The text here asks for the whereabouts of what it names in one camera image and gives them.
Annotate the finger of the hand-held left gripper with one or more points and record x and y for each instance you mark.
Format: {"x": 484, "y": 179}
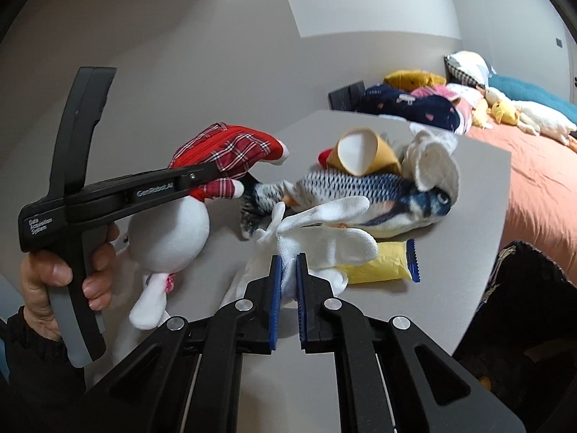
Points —
{"x": 155, "y": 191}

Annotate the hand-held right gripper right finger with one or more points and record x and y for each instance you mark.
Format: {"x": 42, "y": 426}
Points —
{"x": 301, "y": 311}

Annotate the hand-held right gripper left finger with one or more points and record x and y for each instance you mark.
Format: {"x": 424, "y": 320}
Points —
{"x": 274, "y": 306}

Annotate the white plush toy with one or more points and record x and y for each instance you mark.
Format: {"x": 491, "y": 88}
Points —
{"x": 324, "y": 239}

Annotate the red plaid pouch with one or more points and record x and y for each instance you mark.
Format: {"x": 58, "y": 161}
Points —
{"x": 225, "y": 144}

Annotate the yellow plush toy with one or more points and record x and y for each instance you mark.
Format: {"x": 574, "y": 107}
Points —
{"x": 356, "y": 151}

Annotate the black storage bag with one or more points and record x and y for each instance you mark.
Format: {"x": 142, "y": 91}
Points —
{"x": 532, "y": 315}

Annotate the person's left forearm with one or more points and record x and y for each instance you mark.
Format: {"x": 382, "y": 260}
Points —
{"x": 36, "y": 379}

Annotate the person's left hand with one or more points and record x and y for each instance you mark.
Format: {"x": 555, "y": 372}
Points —
{"x": 38, "y": 279}

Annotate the white bunny plush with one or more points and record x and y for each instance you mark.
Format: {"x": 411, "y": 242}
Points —
{"x": 171, "y": 234}

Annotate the yellow snack packet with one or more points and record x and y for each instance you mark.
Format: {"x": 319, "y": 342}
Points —
{"x": 378, "y": 264}

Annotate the striped fish plush toy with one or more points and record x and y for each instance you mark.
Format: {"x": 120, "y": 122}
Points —
{"x": 342, "y": 189}

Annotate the red plush heart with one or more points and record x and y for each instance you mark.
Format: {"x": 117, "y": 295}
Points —
{"x": 323, "y": 158}

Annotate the white fluffy cloth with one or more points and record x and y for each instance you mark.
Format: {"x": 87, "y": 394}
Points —
{"x": 428, "y": 162}

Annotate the black bedside panel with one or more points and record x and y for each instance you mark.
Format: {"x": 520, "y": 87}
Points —
{"x": 345, "y": 95}

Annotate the navy patterned cushion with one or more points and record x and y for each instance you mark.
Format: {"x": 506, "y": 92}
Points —
{"x": 405, "y": 108}

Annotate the pink cloth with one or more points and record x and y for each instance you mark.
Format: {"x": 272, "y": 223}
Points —
{"x": 432, "y": 92}

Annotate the mustard yellow pillow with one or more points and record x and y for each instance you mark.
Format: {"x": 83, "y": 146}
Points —
{"x": 412, "y": 79}

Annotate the yellow banana plush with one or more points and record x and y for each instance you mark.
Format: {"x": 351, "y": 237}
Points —
{"x": 480, "y": 115}

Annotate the bed with orange sheet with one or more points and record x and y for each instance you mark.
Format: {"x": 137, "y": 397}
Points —
{"x": 541, "y": 180}

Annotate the white printed pillow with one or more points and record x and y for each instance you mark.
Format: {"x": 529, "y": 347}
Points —
{"x": 466, "y": 92}

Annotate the yellow duck plush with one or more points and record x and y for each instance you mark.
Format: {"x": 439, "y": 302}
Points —
{"x": 504, "y": 112}

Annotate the checkered white pillow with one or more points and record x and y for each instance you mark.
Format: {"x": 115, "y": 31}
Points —
{"x": 469, "y": 63}

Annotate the white goose plush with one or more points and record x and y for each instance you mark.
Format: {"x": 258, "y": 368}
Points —
{"x": 541, "y": 117}

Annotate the teal long pillow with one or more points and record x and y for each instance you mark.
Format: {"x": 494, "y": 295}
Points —
{"x": 532, "y": 90}

